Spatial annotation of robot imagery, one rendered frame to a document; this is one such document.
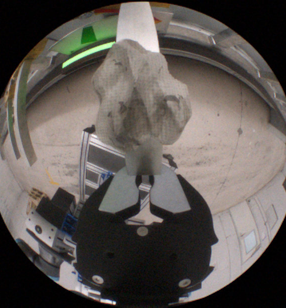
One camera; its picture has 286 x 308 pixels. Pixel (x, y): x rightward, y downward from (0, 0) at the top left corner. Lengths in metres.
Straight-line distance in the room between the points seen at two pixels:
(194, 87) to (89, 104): 0.98
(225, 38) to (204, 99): 0.87
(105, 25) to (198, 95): 0.95
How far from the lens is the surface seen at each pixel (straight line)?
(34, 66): 0.38
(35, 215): 0.44
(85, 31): 0.27
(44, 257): 0.58
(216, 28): 0.59
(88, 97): 1.08
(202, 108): 1.07
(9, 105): 0.53
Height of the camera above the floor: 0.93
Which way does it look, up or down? 60 degrees down
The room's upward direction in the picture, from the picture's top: 177 degrees counter-clockwise
